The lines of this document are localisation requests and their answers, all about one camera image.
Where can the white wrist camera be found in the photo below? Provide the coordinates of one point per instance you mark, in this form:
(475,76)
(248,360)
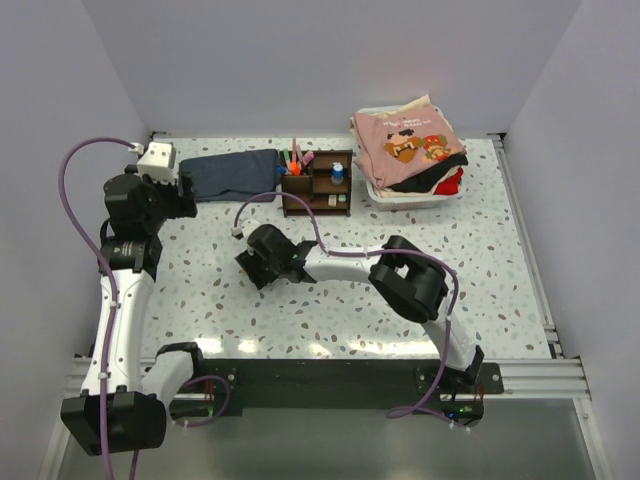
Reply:
(158,163)
(245,228)

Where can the pink pixel-print shirt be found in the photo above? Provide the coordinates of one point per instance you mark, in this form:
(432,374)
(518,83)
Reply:
(396,145)

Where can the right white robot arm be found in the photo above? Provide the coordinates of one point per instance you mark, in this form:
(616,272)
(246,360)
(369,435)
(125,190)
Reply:
(417,287)

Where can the blue grey pencil sharpener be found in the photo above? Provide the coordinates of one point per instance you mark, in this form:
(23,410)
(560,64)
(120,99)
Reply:
(337,173)

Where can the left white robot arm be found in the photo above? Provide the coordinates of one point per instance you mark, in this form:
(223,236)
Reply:
(121,408)

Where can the black garment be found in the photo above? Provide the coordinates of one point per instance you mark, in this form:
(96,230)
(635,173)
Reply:
(426,180)

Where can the folded dark blue cloth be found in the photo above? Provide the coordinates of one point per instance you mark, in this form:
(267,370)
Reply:
(233,176)

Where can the black orange highlighter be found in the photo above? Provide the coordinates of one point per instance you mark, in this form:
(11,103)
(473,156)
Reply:
(295,169)

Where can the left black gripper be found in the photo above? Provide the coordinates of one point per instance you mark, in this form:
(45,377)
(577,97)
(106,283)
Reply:
(183,206)

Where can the white laundry basket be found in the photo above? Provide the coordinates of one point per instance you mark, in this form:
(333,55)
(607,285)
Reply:
(386,199)

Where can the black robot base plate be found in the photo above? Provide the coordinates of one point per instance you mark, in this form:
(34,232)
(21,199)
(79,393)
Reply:
(400,387)

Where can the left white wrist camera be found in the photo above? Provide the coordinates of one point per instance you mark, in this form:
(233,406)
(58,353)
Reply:
(158,163)

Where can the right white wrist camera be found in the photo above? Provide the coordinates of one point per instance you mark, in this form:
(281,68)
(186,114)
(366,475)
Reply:
(245,228)

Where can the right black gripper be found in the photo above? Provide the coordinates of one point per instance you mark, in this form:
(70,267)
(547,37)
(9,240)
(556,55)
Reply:
(250,264)

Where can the brown wooden desk organizer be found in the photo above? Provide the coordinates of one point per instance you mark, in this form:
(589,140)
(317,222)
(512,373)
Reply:
(314,185)

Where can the red garment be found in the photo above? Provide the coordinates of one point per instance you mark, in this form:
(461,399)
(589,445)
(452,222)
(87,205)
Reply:
(450,184)

